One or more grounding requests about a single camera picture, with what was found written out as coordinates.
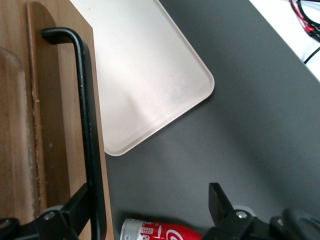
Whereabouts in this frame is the beige plastic tray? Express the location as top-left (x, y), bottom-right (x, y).
top-left (69, 0), bottom-right (216, 157)

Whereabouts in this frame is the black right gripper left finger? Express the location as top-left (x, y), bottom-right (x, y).
top-left (34, 183), bottom-right (89, 240)

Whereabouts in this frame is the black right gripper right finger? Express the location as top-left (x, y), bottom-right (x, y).
top-left (203, 182), bottom-right (254, 240)

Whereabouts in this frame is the wooden drawer cabinet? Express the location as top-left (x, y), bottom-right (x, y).
top-left (0, 0), bottom-right (33, 226)

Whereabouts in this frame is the thick black cable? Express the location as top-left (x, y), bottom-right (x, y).
top-left (297, 0), bottom-right (320, 43)

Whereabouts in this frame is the thin black cable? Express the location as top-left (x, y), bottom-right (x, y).
top-left (303, 46), bottom-right (320, 64)

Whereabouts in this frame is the red cable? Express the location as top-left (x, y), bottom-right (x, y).
top-left (289, 0), bottom-right (316, 34)

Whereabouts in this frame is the wooden cabinet door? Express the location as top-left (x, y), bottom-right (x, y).
top-left (26, 1), bottom-right (115, 240)

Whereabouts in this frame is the black metal drawer handle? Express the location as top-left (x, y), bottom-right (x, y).
top-left (41, 27), bottom-right (108, 240)

